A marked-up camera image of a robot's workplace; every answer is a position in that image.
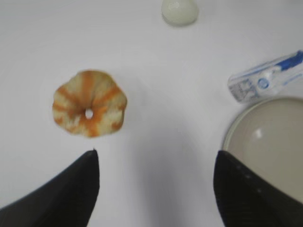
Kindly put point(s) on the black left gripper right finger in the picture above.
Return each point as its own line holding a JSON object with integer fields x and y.
{"x": 246, "y": 200}

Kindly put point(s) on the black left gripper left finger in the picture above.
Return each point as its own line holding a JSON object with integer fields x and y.
{"x": 67, "y": 200}

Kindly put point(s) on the white blue milk carton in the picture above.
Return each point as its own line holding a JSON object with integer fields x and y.
{"x": 267, "y": 79}

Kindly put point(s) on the beige round plate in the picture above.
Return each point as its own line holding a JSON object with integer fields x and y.
{"x": 268, "y": 139}

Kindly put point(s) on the white egg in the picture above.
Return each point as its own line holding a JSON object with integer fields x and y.
{"x": 180, "y": 12}

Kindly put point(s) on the striped ring-shaped bread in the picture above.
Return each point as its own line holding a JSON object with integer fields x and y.
{"x": 90, "y": 104}

